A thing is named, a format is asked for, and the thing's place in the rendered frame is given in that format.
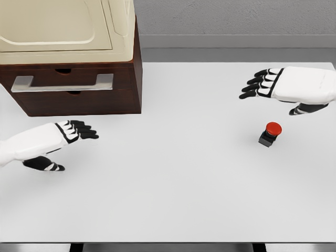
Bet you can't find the brown cabinet with cream top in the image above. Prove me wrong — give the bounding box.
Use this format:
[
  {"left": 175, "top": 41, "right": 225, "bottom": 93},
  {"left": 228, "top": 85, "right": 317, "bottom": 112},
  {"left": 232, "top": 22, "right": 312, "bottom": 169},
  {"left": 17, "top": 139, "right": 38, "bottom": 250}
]
[{"left": 0, "top": 0, "right": 143, "bottom": 118}]

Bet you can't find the brown drawer with silver handle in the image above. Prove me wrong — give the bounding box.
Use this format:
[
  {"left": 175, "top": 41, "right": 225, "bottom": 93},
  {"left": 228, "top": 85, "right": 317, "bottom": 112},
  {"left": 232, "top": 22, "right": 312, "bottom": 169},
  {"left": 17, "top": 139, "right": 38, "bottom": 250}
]
[{"left": 0, "top": 66, "right": 135, "bottom": 93}]

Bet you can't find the brown drawer without handle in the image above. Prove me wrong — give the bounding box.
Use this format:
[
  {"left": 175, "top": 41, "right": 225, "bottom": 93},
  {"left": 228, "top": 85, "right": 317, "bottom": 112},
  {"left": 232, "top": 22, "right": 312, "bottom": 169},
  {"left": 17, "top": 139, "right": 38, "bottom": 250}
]
[{"left": 11, "top": 88, "right": 137, "bottom": 116}]

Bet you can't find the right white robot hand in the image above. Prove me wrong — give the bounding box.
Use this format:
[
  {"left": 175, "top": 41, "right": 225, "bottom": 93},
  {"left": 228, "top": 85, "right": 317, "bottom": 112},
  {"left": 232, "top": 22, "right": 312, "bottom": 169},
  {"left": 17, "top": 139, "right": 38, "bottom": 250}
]
[{"left": 238, "top": 66, "right": 336, "bottom": 117}]

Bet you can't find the red button switch, black base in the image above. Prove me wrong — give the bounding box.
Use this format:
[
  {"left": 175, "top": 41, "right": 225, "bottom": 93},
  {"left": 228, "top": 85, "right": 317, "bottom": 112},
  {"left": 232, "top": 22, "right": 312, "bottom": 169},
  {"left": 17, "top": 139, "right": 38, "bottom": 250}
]
[{"left": 258, "top": 121, "right": 283, "bottom": 149}]

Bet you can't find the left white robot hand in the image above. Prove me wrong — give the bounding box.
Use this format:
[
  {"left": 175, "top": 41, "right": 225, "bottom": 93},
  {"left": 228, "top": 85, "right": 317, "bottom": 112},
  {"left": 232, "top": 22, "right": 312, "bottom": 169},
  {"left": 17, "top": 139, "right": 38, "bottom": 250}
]
[{"left": 14, "top": 120, "right": 100, "bottom": 173}]

